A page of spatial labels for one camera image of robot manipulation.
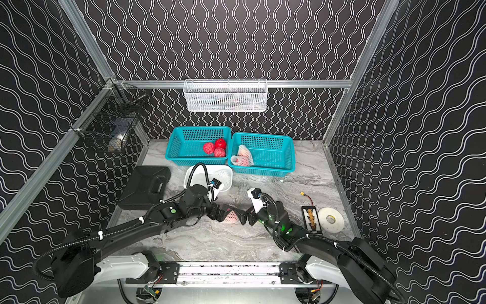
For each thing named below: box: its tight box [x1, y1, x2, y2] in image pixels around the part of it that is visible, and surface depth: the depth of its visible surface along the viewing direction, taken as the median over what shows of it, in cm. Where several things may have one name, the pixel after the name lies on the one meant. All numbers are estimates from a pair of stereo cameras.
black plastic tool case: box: [118, 166, 171, 210], surface depth 97 cm
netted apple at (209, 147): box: [203, 141, 216, 155], surface depth 112 cm
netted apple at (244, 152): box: [237, 144, 254, 166], surface depth 108 cm
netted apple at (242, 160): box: [230, 153, 254, 167], surface depth 100 cm
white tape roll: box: [317, 207, 345, 234], surface depth 90 cm
